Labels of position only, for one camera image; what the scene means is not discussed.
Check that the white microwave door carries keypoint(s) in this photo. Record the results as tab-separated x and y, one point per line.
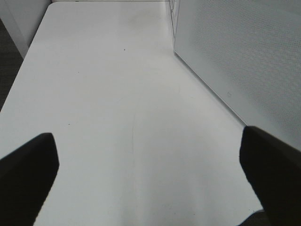
248	52

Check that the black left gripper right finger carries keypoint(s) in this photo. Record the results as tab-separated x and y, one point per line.
273	169

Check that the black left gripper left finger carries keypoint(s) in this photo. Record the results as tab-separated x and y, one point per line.
26	177

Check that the white microwave oven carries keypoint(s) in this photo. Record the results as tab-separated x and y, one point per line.
173	7

